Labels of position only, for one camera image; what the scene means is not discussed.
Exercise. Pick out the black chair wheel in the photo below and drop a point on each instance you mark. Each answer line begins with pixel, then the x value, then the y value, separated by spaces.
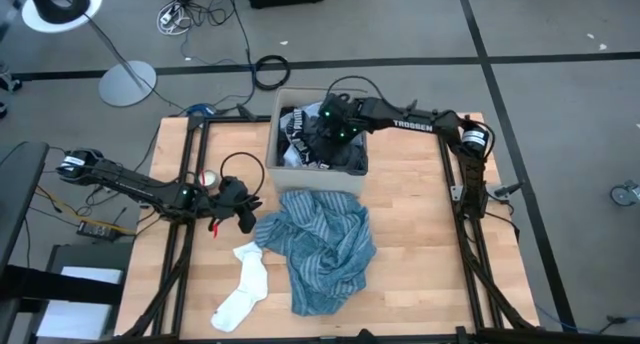
pixel 12 84

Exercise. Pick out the white power strip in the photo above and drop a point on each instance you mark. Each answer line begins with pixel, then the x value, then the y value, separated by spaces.
pixel 169 15

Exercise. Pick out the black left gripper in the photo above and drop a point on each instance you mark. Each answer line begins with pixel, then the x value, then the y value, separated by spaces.
pixel 230 196

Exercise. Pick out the beige fabric storage box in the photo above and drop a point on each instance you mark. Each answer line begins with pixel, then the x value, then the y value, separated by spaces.
pixel 315 184

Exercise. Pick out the white tape roll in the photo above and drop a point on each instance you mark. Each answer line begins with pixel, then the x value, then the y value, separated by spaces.
pixel 210 174

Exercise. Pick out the red tag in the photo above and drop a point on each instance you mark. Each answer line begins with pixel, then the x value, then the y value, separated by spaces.
pixel 216 230

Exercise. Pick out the black power supply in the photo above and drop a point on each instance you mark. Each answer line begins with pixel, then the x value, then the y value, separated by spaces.
pixel 97 230

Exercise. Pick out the grey caster wheel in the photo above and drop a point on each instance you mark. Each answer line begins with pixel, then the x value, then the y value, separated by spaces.
pixel 622 195

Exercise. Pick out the blue white striped garment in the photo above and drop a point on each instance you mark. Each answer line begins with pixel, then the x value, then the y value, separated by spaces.
pixel 320 244

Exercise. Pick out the black desk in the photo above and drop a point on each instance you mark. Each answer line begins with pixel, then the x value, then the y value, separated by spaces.
pixel 20 194

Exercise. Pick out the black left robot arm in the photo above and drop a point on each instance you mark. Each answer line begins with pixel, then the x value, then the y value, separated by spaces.
pixel 130 181

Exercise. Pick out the black aluminium frame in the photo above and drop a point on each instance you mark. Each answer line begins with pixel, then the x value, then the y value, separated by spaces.
pixel 230 120

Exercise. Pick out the long white sock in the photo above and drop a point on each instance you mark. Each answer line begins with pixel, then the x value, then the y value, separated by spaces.
pixel 247 284

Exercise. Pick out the black cabinet white shelves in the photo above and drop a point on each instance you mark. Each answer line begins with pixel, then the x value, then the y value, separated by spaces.
pixel 90 254

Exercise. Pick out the black floor lamp grey base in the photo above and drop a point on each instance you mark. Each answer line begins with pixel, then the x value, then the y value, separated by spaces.
pixel 127 84

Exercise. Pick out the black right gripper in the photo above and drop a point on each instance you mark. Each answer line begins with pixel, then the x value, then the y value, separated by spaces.
pixel 327 136

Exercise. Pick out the dark grey garment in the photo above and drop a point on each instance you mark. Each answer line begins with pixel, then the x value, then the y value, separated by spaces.
pixel 350 159

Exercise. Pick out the black Puma underwear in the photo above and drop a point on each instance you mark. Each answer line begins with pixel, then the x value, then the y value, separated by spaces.
pixel 298 134

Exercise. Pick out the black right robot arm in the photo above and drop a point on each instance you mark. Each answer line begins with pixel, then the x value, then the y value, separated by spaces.
pixel 415 124

